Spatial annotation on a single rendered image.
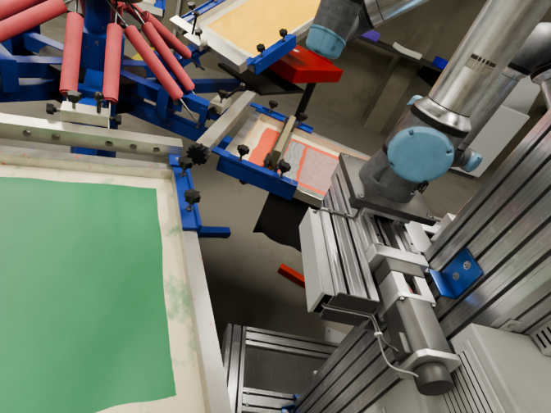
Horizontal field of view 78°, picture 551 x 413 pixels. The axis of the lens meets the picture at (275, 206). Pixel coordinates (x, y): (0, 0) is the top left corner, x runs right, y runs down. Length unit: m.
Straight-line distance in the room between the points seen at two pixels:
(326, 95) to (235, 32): 3.50
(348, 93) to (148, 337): 5.09
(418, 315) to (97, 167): 0.92
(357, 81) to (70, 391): 5.23
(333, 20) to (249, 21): 1.54
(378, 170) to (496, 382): 0.48
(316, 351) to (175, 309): 1.11
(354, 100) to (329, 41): 4.92
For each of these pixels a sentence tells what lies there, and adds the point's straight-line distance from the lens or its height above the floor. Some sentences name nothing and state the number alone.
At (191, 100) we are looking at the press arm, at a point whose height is 1.04.
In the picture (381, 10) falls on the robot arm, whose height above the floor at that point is 1.61.
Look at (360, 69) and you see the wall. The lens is 5.48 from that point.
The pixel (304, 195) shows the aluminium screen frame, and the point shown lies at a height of 0.98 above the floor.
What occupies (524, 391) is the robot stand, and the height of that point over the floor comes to 1.23.
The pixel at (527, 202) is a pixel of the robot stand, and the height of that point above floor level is 1.43.
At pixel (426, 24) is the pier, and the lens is 5.34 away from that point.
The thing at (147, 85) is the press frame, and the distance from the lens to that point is 1.59.
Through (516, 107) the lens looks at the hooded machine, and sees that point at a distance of 5.59.
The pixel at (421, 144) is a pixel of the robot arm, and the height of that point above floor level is 1.45.
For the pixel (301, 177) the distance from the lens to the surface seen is 1.41.
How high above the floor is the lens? 1.63
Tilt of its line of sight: 35 degrees down
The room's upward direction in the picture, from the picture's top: 24 degrees clockwise
